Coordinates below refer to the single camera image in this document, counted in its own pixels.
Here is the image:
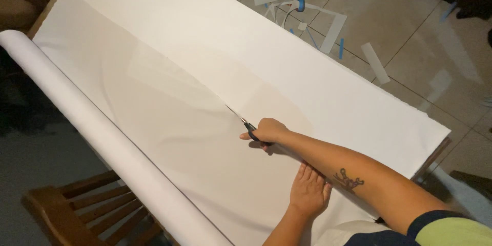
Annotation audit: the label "person's left hand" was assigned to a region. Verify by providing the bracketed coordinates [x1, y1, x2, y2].
[289, 162, 333, 219]

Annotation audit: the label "person's right hand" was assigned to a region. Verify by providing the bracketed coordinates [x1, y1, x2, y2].
[239, 118, 290, 151]

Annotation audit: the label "black handled scissors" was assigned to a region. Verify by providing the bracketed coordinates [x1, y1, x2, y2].
[225, 105, 274, 147]

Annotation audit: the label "white fabric sheet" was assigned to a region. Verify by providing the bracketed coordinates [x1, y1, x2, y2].
[33, 0, 451, 246]

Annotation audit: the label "angled white paper strip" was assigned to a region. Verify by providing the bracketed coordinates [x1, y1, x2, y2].
[305, 3, 348, 55]

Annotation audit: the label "tangled white paper strip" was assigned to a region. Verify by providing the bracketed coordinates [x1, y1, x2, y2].
[264, 0, 300, 30]

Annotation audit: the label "straight white paper strip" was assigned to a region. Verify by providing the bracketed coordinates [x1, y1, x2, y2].
[360, 42, 391, 85]

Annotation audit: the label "navy and yellow shirt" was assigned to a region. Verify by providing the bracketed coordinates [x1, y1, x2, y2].
[344, 210, 492, 246]

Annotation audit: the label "white fabric roll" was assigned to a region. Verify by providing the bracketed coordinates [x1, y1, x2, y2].
[0, 29, 233, 246]

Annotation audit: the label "brown slatted wooden chair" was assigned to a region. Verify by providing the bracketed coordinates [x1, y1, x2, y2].
[22, 170, 181, 246]

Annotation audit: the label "dark wooden chair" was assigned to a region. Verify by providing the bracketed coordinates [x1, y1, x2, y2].
[0, 0, 50, 32]

